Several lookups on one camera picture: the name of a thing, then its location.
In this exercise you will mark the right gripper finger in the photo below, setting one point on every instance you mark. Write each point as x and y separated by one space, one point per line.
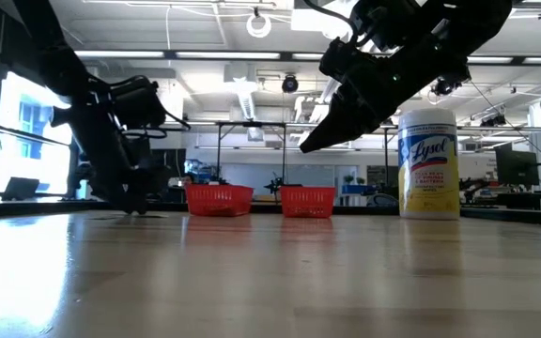
341 124

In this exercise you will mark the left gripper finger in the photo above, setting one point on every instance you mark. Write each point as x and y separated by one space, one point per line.
125 178

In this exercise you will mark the black background robot arm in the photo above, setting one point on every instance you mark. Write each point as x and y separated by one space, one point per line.
275 185
470 188

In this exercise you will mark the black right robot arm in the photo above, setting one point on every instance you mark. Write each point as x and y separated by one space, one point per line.
439 37

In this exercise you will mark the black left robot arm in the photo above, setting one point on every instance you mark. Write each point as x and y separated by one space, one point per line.
54 56

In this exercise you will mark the black computer monitor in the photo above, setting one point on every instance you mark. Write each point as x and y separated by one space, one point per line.
176 163
517 167

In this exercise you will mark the small green plant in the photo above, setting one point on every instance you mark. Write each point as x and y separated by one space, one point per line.
348 179
360 180

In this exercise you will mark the person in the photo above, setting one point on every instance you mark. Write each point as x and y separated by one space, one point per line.
189 179

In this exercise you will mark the round black ceiling speaker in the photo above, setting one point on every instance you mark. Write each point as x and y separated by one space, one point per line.
290 83

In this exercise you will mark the blue cabinet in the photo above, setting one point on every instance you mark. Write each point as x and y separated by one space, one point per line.
362 189

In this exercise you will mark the blue background equipment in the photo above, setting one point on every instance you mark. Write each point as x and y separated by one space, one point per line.
200 170

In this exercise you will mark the red plastic basket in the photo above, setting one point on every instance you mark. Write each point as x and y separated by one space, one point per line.
219 201
308 203

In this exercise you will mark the Lysol wipes canister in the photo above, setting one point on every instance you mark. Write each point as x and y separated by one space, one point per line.
428 164

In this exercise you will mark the open laptop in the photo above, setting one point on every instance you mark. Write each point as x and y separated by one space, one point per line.
21 188

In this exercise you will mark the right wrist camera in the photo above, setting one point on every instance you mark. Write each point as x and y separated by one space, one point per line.
343 61

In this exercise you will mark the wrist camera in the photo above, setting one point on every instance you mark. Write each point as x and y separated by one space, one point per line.
343 61
139 103

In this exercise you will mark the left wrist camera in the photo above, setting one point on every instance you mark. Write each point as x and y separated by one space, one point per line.
139 103

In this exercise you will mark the black background rig frame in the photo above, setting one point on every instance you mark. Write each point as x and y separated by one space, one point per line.
510 128
251 123
386 159

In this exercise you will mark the black ceiling-mounted camera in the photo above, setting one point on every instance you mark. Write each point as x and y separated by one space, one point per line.
445 87

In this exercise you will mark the small black rig camera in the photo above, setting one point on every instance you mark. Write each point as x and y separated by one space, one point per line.
493 120

